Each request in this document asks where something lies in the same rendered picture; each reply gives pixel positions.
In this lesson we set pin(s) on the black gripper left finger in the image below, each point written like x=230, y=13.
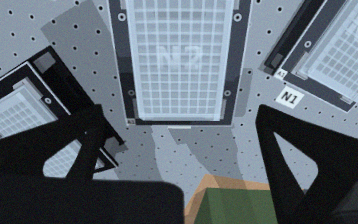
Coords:
x=26, y=152

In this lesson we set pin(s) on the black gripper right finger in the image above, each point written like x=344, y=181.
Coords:
x=335, y=188

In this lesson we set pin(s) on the pale blue microplate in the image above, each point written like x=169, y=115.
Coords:
x=333, y=59
x=170, y=24
x=21, y=110

